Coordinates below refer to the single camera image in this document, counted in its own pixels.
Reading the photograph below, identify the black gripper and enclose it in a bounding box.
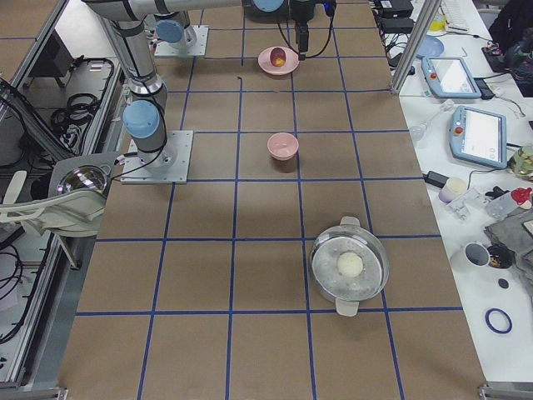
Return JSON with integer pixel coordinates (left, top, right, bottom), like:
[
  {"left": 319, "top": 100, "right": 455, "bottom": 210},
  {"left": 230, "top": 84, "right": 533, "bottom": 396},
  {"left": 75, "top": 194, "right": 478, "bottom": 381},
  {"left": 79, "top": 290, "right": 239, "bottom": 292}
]
[{"left": 289, "top": 0, "right": 316, "bottom": 61}]

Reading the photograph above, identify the red yellow apple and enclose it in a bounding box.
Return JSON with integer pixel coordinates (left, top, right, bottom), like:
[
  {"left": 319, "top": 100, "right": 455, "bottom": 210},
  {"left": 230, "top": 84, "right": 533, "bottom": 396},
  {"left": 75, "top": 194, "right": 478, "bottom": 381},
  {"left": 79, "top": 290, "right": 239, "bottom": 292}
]
[{"left": 269, "top": 47, "right": 286, "bottom": 68}]

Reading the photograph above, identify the pink bowl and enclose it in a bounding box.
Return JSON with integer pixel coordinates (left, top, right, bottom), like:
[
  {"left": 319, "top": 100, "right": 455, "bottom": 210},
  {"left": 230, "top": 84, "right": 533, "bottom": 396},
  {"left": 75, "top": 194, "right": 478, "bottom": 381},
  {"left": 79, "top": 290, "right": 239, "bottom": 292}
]
[{"left": 267, "top": 132, "right": 299, "bottom": 161}]

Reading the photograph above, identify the light blue plate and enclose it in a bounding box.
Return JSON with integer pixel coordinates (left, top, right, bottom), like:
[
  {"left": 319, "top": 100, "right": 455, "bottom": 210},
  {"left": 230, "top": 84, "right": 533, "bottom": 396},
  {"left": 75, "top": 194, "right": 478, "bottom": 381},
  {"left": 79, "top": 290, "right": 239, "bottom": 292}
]
[{"left": 416, "top": 35, "right": 445, "bottom": 59}]

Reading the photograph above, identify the clear light bulb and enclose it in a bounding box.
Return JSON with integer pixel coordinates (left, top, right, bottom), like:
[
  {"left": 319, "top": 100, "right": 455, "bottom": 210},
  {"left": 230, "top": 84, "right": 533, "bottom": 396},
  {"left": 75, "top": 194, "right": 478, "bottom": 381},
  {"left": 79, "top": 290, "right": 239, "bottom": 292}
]
[{"left": 409, "top": 99, "right": 455, "bottom": 143}]

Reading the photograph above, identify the upper teach pendant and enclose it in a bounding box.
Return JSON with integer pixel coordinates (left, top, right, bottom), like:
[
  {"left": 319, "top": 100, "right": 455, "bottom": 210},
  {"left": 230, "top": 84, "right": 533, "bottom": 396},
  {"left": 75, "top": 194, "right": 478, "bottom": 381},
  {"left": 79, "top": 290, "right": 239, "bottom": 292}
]
[{"left": 421, "top": 57, "right": 481, "bottom": 99}]

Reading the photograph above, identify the teach pendant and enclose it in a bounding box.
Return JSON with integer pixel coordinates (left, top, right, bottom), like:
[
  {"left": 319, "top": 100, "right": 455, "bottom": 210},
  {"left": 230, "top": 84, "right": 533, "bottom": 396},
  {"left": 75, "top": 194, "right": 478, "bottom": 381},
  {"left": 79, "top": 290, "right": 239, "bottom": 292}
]
[
  {"left": 421, "top": 57, "right": 481, "bottom": 99},
  {"left": 449, "top": 106, "right": 507, "bottom": 169}
]

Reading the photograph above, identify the white keyboard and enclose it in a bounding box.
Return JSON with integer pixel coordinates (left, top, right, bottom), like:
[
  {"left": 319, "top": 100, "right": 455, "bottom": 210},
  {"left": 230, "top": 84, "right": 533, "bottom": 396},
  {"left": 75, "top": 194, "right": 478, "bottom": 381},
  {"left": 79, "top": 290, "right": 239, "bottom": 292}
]
[{"left": 441, "top": 0, "right": 470, "bottom": 33}]

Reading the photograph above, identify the black power adapter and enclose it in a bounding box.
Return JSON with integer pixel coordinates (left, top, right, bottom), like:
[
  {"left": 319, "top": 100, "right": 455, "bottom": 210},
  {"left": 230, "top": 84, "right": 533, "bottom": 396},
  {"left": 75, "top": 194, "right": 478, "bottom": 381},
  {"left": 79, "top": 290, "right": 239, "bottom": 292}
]
[{"left": 422, "top": 171, "right": 449, "bottom": 188}]

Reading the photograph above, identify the lower teach pendant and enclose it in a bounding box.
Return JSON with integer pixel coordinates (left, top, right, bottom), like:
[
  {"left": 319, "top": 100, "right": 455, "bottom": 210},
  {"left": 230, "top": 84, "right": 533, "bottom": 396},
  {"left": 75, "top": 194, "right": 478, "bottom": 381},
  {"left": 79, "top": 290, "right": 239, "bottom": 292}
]
[{"left": 449, "top": 106, "right": 507, "bottom": 169}]

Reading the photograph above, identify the white purple cup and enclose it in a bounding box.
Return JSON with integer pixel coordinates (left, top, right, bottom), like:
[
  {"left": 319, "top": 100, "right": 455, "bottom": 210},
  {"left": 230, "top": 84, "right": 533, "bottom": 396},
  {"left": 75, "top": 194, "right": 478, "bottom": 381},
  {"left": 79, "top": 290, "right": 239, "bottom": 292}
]
[{"left": 438, "top": 177, "right": 467, "bottom": 203}]

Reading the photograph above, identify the steel steamer pot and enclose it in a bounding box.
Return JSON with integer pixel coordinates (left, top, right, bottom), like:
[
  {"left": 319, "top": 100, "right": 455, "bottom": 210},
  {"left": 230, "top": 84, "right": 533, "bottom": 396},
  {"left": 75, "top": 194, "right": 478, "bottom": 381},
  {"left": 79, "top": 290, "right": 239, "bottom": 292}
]
[{"left": 309, "top": 216, "right": 390, "bottom": 317}]

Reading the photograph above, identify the white steamed bun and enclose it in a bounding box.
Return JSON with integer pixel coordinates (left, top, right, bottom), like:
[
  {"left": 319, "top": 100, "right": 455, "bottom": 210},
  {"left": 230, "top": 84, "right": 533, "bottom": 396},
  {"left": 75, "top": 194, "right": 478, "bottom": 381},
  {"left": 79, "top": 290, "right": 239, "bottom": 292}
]
[{"left": 336, "top": 252, "right": 364, "bottom": 278}]

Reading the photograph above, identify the white mug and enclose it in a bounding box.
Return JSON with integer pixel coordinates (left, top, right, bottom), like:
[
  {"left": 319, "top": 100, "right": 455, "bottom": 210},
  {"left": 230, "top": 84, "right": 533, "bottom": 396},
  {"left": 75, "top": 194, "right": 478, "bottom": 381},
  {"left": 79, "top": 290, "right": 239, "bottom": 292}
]
[{"left": 450, "top": 242, "right": 491, "bottom": 273}]

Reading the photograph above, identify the grey folded cloth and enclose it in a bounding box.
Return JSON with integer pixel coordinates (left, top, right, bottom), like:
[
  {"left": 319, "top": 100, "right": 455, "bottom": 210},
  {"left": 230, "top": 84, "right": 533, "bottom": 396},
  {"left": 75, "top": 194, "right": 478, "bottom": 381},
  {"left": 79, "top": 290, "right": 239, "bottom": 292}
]
[{"left": 485, "top": 210, "right": 532, "bottom": 276}]

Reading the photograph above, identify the white chair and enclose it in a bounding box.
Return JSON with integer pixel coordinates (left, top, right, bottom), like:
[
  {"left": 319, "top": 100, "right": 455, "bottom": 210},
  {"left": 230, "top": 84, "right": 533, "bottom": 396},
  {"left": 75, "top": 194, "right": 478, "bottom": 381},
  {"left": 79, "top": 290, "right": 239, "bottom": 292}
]
[{"left": 1, "top": 171, "right": 106, "bottom": 238}]

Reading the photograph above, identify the small black disc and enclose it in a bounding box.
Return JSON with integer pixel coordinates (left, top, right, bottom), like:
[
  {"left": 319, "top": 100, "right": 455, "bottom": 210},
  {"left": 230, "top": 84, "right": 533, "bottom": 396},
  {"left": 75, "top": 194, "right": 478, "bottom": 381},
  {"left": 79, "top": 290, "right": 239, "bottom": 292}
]
[{"left": 498, "top": 278, "right": 510, "bottom": 289}]

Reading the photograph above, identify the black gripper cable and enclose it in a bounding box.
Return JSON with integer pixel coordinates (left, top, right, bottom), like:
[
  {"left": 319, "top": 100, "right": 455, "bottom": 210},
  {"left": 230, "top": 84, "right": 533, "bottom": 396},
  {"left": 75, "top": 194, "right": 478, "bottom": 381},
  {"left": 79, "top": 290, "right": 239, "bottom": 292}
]
[{"left": 276, "top": 0, "right": 336, "bottom": 60}]

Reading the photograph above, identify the aluminium frame post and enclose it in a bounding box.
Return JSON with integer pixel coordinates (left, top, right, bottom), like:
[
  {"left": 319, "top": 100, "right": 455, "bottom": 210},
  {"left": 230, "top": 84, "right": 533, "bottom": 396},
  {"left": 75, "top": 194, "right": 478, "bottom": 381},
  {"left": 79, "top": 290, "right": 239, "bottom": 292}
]
[{"left": 390, "top": 0, "right": 441, "bottom": 95}]

